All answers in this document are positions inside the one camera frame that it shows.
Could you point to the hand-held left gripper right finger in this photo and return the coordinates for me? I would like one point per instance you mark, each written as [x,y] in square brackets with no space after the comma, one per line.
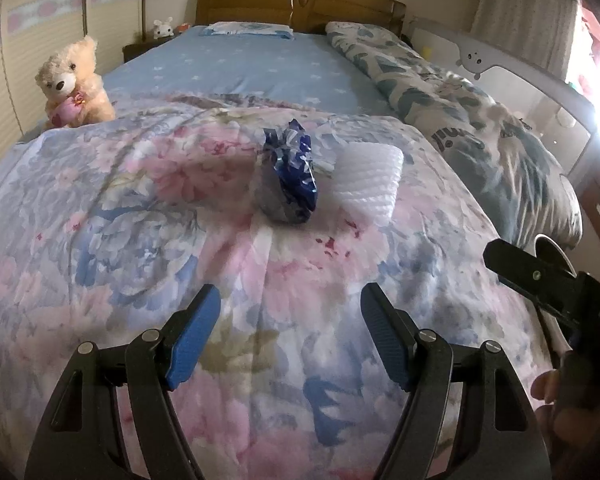
[385,340]

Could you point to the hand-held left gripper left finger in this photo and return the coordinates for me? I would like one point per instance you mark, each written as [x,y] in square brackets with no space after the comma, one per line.
[195,340]

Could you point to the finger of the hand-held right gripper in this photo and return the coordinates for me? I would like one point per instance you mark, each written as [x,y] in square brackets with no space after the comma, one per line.
[530,275]

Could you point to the round white-rimmed trash bin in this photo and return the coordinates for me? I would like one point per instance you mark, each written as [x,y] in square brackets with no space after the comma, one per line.
[547,250]

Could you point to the blue foil wrapper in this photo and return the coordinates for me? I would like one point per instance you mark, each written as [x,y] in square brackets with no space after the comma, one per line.
[292,175]

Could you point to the person's right hand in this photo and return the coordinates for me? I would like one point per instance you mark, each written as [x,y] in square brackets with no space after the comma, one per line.
[575,442]

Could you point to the pink floral blanket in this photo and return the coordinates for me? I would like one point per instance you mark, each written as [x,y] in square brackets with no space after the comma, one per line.
[130,210]

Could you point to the white foam net sleeve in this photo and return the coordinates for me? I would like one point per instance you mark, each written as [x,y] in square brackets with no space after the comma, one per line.
[370,180]

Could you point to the cloud-print quilt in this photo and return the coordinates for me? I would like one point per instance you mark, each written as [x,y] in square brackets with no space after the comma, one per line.
[455,110]

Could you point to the beige window curtain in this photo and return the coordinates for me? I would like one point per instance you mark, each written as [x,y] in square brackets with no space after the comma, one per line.
[525,10]

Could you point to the bed with blue sheet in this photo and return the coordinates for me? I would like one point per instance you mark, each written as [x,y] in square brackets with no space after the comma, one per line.
[255,70]

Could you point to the beige teddy bear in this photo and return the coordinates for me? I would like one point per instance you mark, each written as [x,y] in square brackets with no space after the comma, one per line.
[70,72]

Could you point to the dark wooden nightstand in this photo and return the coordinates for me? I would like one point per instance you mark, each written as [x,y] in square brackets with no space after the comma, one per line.
[137,50]

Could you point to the white bunny plush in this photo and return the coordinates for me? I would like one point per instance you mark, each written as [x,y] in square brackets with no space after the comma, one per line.
[164,29]

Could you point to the blue printed pillow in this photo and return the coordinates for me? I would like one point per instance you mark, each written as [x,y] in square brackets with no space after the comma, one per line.
[250,30]

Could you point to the wooden headboard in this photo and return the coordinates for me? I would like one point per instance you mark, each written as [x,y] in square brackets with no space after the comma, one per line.
[280,0]

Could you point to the grey bed guard rail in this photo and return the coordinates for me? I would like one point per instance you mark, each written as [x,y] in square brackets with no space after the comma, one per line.
[485,55]

